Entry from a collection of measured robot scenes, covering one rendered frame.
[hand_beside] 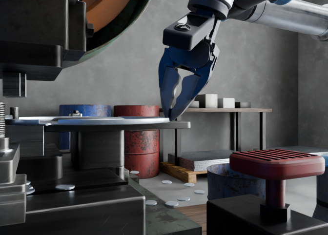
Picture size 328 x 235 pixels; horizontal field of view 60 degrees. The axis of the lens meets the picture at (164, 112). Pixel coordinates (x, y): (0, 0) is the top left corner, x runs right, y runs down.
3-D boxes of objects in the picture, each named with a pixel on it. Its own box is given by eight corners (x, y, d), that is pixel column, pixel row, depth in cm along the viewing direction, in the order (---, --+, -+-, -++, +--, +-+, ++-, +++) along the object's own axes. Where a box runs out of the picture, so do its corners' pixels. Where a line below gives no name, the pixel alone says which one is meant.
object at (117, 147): (161, 177, 64) (161, 117, 64) (193, 193, 52) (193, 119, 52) (41, 189, 54) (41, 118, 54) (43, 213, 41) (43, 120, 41)
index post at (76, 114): (80, 150, 69) (80, 110, 69) (82, 151, 66) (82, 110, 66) (68, 150, 67) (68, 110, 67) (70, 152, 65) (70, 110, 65)
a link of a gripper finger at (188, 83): (191, 125, 54) (206, 78, 53) (183, 126, 48) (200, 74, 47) (175, 119, 55) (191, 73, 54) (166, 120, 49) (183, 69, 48)
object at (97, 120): (160, 126, 35) (160, 119, 35) (-55, 125, 38) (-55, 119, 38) (175, 119, 64) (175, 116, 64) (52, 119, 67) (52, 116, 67)
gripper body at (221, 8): (211, 81, 54) (232, 19, 53) (203, 75, 46) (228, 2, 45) (174, 69, 57) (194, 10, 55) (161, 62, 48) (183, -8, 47)
